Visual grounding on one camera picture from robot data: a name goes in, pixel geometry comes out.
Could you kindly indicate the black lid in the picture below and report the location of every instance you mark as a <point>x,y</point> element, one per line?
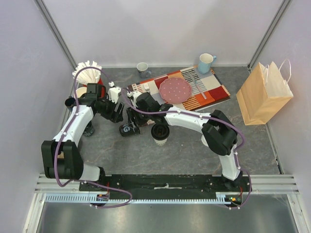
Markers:
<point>160,132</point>

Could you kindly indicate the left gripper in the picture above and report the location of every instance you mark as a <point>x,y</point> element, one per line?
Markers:
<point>115,117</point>

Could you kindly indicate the light blue mug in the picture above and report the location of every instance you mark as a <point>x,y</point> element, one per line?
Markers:
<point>205,62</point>

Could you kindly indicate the brown paper bag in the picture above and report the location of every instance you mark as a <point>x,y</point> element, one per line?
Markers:
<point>263,94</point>

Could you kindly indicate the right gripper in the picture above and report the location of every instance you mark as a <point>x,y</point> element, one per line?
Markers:
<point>133,116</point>

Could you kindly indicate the cable duct rail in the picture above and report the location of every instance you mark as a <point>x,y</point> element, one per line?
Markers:
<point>102,199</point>

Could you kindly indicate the white paper cup stack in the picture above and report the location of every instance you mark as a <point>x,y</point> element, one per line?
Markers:
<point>80,91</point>

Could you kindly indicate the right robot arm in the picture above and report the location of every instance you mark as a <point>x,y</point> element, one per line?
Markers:
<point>218,133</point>

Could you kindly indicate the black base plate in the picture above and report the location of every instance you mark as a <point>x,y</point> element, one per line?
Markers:
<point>175,186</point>

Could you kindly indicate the pink dotted plate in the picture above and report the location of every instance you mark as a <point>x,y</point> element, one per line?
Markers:
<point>175,90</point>

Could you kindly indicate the white wrapped straws bundle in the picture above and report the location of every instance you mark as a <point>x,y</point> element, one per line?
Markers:
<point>90,75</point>

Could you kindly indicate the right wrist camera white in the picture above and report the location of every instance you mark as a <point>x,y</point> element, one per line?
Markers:
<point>133,96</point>

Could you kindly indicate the patchwork placemat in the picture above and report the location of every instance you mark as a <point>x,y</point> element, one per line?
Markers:
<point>212,87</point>

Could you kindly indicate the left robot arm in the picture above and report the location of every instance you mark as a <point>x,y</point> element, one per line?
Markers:
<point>72,167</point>

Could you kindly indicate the small grey patterned mug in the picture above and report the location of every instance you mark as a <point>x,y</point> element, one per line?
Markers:
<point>143,70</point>

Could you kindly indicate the dark blue mug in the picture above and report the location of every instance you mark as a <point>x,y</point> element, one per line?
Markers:
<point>70,103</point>

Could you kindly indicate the cardboard cup carrier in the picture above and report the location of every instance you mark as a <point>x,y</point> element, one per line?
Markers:
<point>61,155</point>

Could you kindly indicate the red straw holder cup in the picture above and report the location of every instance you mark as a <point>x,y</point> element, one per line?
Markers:
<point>100,81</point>

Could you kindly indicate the fork pink handle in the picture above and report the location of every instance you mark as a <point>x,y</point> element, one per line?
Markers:
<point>146,87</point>

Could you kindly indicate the black plastic cup stack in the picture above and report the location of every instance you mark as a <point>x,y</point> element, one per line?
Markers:
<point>89,130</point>

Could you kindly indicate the white lid stack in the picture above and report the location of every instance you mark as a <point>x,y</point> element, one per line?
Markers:
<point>204,141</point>

